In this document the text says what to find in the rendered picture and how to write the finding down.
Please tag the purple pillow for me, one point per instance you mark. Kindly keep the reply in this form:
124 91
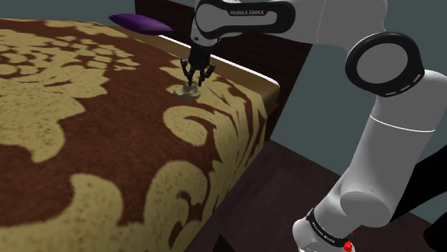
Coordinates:
143 23

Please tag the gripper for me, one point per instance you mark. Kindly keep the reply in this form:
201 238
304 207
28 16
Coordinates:
201 55

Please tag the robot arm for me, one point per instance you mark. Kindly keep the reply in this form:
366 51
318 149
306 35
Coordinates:
391 139

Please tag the small beige lumpy object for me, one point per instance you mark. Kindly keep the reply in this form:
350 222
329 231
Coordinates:
188 92

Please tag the bed with brown patterned cover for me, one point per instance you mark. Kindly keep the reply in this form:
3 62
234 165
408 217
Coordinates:
104 139

